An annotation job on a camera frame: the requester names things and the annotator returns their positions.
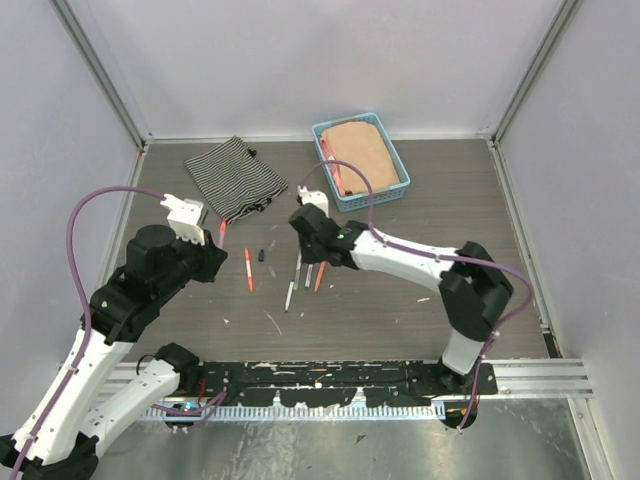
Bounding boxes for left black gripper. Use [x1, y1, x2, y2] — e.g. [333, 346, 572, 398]
[156, 227, 227, 300]

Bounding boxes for white pen lime end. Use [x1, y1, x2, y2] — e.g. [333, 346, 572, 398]
[293, 251, 302, 291]

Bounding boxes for salmon orange pen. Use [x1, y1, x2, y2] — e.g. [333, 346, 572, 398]
[314, 261, 327, 292]

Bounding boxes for white marker green end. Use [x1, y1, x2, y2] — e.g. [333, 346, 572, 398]
[304, 264, 314, 290]

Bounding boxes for purple highlighter pen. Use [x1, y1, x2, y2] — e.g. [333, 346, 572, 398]
[218, 220, 227, 249]

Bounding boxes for white pen blue end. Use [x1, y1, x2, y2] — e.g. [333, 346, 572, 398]
[284, 280, 295, 313]

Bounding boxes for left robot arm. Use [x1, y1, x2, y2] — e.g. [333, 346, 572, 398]
[1, 225, 228, 479]

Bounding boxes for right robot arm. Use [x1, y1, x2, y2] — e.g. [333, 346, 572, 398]
[288, 203, 513, 395]

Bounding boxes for orange highlighter pen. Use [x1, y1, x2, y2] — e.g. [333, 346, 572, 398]
[244, 247, 254, 293]

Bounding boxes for black white striped cloth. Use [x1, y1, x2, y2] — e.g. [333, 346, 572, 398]
[184, 136, 288, 224]

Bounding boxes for peach folded towel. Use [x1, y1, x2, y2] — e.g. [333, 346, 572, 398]
[320, 121, 400, 191]

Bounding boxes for light blue plastic basket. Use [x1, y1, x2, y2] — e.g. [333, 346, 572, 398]
[312, 112, 411, 213]

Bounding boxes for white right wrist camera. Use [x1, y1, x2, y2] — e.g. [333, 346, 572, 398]
[297, 185, 329, 217]

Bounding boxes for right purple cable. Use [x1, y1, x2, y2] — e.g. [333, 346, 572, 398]
[299, 160, 535, 431]

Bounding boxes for purple cable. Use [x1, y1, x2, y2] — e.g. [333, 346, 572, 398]
[299, 160, 535, 431]
[12, 186, 231, 480]

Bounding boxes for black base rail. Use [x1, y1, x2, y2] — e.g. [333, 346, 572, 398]
[200, 360, 498, 408]

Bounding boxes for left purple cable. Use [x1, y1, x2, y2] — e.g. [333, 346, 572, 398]
[12, 186, 231, 480]

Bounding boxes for grey slotted cable duct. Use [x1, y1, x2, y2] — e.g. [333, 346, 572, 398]
[139, 400, 446, 422]

